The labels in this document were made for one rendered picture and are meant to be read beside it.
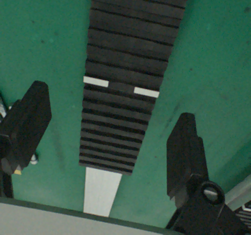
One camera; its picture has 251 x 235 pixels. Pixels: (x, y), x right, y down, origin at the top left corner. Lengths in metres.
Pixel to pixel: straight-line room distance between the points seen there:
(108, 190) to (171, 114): 0.13
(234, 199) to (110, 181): 0.17
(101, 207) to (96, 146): 0.18
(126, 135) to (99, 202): 0.18
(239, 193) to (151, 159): 0.12
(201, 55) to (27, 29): 0.13
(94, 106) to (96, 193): 0.17
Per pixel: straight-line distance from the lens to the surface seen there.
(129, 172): 0.20
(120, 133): 0.16
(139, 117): 0.15
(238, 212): 0.31
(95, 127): 0.17
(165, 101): 0.19
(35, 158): 0.31
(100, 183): 0.27
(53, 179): 0.37
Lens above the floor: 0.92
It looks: 44 degrees down
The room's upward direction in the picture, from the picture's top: 170 degrees counter-clockwise
